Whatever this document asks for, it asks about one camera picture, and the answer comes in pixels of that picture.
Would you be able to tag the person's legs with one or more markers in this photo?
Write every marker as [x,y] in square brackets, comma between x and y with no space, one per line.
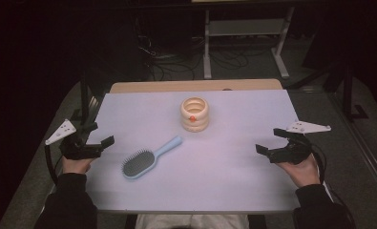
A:
[192,221]

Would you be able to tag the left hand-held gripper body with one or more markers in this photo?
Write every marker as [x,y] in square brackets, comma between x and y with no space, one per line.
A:
[76,150]

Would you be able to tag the white metal stand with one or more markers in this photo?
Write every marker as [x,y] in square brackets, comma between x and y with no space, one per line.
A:
[243,28]

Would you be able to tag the metal floor rail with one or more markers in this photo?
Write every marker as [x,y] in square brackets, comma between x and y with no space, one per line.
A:
[361,149]

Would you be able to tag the beige ringed cup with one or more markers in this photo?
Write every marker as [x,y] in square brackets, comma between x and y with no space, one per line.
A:
[194,115]

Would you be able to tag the person's right hand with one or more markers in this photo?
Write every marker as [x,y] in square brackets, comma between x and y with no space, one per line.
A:
[300,173]

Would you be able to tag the person's left hand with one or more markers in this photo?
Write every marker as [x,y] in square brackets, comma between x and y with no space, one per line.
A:
[76,165]

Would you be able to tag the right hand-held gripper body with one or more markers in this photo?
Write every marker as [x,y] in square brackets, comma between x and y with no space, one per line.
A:
[292,149]

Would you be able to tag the light blue hairbrush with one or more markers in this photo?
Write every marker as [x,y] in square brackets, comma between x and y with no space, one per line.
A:
[141,162]

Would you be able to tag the black metal stand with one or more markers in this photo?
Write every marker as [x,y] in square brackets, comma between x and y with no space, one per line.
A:
[346,95]
[85,101]

